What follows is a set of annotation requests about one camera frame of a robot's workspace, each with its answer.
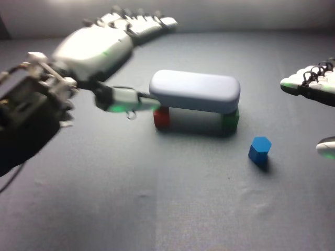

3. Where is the grey table cloth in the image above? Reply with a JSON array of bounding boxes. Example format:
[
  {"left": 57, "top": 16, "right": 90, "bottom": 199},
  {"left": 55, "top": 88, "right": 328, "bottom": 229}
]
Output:
[{"left": 0, "top": 32, "right": 335, "bottom": 251}]

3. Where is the blue hexagonal block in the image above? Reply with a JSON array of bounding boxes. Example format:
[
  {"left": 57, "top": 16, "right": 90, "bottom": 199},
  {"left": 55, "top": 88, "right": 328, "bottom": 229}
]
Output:
[{"left": 248, "top": 136, "right": 272, "bottom": 166}]

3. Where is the green rectangular block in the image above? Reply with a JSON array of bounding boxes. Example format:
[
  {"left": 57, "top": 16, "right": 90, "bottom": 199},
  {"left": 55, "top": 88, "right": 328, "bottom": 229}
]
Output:
[{"left": 221, "top": 109, "right": 240, "bottom": 132}]

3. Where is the red rectangular block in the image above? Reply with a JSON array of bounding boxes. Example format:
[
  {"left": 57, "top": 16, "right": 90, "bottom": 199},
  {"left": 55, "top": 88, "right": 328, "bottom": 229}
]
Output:
[{"left": 153, "top": 107, "right": 171, "bottom": 129}]

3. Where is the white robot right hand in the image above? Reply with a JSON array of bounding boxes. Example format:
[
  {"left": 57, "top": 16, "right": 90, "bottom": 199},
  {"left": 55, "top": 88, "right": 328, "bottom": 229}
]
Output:
[{"left": 280, "top": 57, "right": 335, "bottom": 161}]

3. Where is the lilac oblong case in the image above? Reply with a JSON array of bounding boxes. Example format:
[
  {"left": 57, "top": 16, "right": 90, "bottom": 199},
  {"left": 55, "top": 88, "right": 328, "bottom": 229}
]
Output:
[{"left": 149, "top": 69, "right": 241, "bottom": 115}]

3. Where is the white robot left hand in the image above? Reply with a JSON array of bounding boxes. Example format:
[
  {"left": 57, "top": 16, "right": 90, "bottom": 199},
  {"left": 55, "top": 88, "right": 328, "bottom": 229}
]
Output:
[{"left": 52, "top": 9, "right": 178, "bottom": 120}]

